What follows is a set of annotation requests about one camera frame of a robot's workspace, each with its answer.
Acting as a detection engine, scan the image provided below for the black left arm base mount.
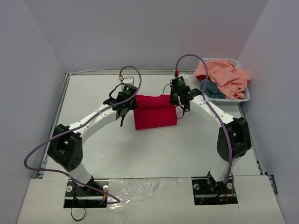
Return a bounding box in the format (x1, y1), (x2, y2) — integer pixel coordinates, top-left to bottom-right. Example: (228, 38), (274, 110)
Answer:
(63, 180), (107, 208)

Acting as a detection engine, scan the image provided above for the white plastic laundry basket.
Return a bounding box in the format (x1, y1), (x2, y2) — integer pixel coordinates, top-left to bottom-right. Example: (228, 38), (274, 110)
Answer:
(199, 57), (252, 106)

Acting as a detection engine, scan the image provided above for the salmon pink t shirt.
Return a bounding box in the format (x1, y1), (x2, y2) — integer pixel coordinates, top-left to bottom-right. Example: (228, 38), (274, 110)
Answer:
(192, 59), (251, 100)

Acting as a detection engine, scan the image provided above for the teal blue t shirt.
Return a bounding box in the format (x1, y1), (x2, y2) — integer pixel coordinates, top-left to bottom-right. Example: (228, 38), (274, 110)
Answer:
(199, 80), (226, 99)

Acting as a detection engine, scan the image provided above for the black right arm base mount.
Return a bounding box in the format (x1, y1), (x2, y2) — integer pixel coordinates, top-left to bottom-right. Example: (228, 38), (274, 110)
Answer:
(192, 177), (238, 206)

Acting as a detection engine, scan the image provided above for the black cable loop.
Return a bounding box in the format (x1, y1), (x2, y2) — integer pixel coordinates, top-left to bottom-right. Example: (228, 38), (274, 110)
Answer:
(70, 207), (86, 222)

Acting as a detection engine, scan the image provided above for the dark red t shirt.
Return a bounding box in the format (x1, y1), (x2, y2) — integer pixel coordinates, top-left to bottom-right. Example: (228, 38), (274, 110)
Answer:
(196, 75), (206, 82)

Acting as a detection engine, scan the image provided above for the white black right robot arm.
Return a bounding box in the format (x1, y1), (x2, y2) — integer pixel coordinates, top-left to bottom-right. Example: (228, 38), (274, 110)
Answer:
(170, 76), (252, 193)

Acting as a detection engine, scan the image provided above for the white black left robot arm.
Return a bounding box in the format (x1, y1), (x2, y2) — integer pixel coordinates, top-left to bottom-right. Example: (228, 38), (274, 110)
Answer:
(47, 84), (139, 195)

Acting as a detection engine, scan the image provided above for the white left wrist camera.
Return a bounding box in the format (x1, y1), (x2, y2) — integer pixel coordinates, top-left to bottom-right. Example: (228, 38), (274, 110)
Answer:
(118, 76), (134, 85)

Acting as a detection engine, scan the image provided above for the crimson red t shirt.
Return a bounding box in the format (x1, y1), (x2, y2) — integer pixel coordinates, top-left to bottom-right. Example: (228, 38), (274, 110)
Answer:
(134, 95), (178, 130)

